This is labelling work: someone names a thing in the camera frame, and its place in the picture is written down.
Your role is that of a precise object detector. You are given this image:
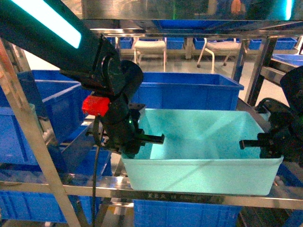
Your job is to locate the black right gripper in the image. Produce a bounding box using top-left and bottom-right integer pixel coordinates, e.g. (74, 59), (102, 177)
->
(239, 129), (289, 158)

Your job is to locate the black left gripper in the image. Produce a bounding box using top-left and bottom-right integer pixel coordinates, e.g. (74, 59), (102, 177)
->
(120, 134), (165, 159)

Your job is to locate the teal plastic bin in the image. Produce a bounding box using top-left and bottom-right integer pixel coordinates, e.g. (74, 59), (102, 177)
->
(122, 109), (283, 195)

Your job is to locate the blue bin left shelf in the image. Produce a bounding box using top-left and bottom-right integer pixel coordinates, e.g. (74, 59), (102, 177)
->
(0, 69), (90, 166)

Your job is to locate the blue bin behind teal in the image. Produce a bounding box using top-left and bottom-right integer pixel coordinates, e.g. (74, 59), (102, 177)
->
(132, 72), (244, 111)

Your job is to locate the blue bin lower centre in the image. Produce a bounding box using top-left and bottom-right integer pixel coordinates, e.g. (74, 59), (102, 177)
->
(134, 200), (242, 227)

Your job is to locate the white chair centre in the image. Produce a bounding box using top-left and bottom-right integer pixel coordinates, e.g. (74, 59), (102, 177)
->
(133, 38), (167, 72)

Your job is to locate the white chair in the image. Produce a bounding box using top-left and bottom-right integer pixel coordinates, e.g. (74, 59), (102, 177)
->
(196, 38), (241, 73)
(133, 38), (167, 72)

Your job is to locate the white chair right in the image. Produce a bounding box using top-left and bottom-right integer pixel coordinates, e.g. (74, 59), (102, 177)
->
(196, 38), (241, 73)

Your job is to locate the blue bin lower left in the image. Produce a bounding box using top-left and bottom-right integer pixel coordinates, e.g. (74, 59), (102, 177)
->
(0, 191), (92, 224)

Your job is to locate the steel shelf frame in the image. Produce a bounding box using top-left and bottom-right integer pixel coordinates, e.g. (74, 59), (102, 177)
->
(0, 19), (303, 227)

